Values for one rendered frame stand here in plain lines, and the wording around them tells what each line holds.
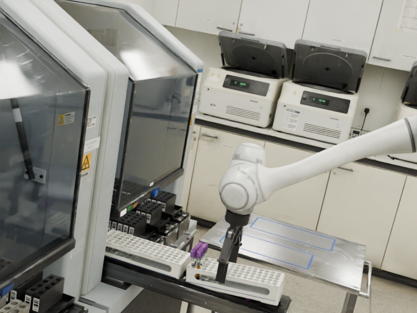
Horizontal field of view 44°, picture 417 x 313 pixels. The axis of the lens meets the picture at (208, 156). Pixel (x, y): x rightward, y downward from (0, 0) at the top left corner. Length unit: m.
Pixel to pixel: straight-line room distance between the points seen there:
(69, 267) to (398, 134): 0.98
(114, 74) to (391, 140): 0.78
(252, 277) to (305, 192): 2.34
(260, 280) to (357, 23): 2.76
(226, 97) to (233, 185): 2.63
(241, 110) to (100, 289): 2.44
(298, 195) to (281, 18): 1.35
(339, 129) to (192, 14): 1.48
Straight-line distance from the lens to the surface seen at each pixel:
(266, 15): 4.15
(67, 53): 1.38
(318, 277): 1.91
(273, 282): 1.63
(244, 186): 1.33
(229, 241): 1.56
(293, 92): 3.88
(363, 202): 3.93
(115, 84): 1.49
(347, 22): 4.07
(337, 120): 3.82
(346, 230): 4.00
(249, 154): 1.50
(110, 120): 1.51
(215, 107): 3.97
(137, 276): 1.73
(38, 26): 1.42
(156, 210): 2.03
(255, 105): 3.88
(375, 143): 1.50
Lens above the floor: 1.62
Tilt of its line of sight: 15 degrees down
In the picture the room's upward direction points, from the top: 10 degrees clockwise
